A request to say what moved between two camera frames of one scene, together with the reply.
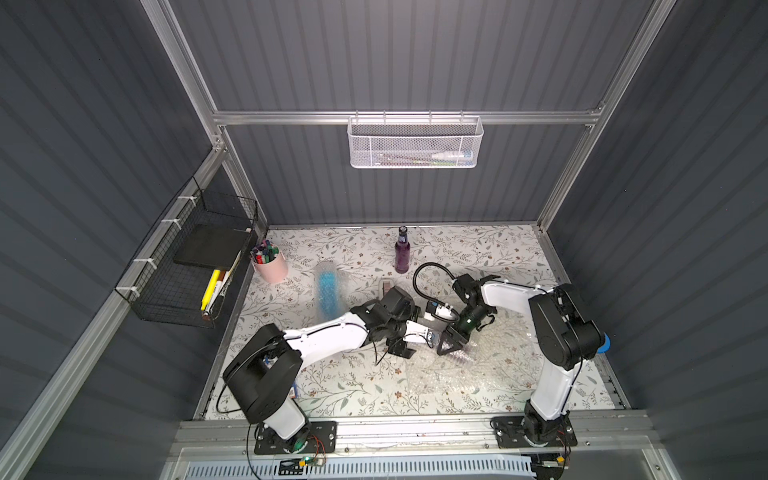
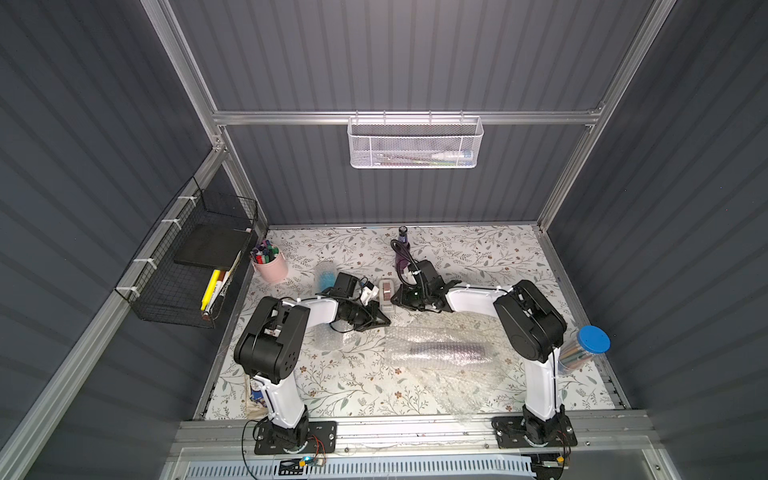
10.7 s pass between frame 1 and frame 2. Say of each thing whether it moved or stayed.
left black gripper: moved
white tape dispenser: stayed
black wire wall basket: stayed
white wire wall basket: stayed
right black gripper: moved
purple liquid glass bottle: stayed
